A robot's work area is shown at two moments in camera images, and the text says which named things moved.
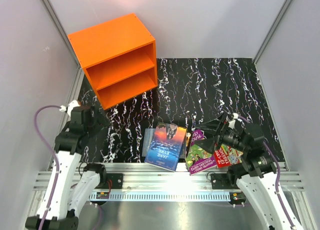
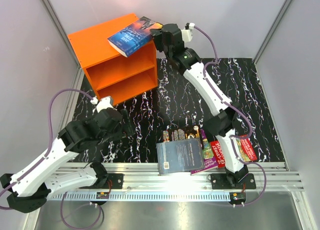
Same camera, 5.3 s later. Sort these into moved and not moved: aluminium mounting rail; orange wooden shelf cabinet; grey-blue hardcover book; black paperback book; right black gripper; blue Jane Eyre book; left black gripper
Moved: black paperback book; grey-blue hardcover book; blue Jane Eyre book; right black gripper; left black gripper
Not moved: orange wooden shelf cabinet; aluminium mounting rail
